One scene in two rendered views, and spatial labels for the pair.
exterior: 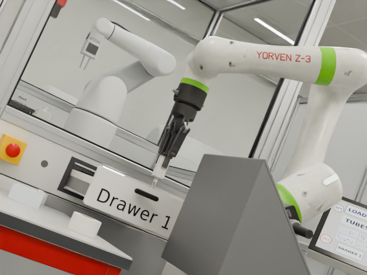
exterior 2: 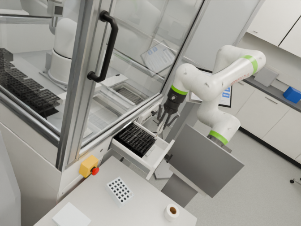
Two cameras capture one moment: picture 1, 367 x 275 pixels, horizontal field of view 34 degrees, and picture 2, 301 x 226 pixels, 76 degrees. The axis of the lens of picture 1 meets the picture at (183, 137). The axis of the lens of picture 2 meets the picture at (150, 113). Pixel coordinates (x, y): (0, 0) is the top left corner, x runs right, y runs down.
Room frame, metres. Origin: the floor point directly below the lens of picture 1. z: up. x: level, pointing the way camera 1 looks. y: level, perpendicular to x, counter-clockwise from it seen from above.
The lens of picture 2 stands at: (1.26, 0.79, 1.64)
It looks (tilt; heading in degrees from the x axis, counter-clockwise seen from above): 32 degrees down; 310
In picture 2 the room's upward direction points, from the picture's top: 25 degrees clockwise
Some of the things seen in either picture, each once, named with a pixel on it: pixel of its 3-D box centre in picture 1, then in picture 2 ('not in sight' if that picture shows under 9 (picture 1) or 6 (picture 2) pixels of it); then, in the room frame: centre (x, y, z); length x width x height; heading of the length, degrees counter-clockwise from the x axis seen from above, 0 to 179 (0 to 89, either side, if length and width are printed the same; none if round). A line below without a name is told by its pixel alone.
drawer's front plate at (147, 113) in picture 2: not in sight; (148, 114); (2.03, -0.12, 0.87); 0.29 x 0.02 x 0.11; 115
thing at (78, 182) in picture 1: (110, 195); (131, 139); (1.85, 0.14, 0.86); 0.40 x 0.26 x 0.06; 25
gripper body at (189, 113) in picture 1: (181, 120); (171, 106); (1.78, 0.03, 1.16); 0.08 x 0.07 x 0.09; 25
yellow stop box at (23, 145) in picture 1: (10, 149); (89, 166); (1.74, 0.45, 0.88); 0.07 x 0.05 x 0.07; 115
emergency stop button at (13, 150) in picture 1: (12, 150); (94, 170); (1.71, 0.44, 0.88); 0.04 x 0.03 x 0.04; 115
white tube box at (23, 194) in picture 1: (27, 195); (119, 191); (1.62, 0.33, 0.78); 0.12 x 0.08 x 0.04; 10
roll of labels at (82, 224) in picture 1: (84, 225); (171, 212); (1.41, 0.13, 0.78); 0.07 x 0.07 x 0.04
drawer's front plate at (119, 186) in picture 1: (136, 203); (161, 158); (1.66, 0.05, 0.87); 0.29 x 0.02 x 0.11; 115
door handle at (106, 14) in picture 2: not in sight; (103, 52); (1.70, 0.54, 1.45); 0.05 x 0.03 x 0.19; 25
